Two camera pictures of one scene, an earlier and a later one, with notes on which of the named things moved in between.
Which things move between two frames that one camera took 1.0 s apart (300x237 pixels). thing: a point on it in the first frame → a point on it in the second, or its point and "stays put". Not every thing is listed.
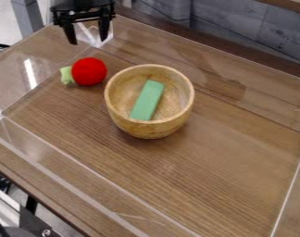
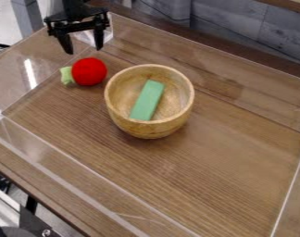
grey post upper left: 27,15 stays put
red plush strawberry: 87,71 stays put
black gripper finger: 70,31 → 63,37
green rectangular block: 147,101 stays put
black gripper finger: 105,24 → 98,35
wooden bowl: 147,98 stays put
